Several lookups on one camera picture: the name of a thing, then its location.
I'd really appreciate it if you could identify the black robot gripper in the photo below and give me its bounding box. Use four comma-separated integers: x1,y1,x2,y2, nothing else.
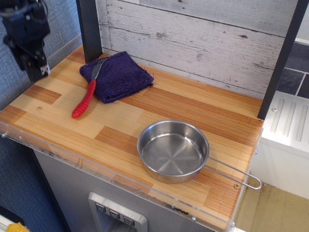
0,0,51,82

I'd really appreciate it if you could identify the purple folded towel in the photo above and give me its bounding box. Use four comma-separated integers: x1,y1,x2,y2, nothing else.
94,51,154,103

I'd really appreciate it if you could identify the clear acrylic edge guard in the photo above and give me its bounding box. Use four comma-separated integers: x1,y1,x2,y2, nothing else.
0,121,264,230

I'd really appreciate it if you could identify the yellow object at corner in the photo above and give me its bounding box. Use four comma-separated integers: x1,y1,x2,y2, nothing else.
6,223,30,232

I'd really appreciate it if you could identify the stainless steel pan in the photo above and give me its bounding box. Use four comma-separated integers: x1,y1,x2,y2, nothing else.
137,119,250,184

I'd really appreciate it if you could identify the silver dispenser button panel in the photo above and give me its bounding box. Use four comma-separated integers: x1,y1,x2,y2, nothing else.
88,192,148,232

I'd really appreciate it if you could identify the white ribbed side cabinet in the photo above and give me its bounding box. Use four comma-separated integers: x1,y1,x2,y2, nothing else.
250,91,309,199

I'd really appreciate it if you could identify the red handled fork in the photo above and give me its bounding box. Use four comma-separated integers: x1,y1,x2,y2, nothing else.
71,58,106,118

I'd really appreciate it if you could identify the dark right frame post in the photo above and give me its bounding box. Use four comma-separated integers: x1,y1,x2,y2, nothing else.
257,0,309,120

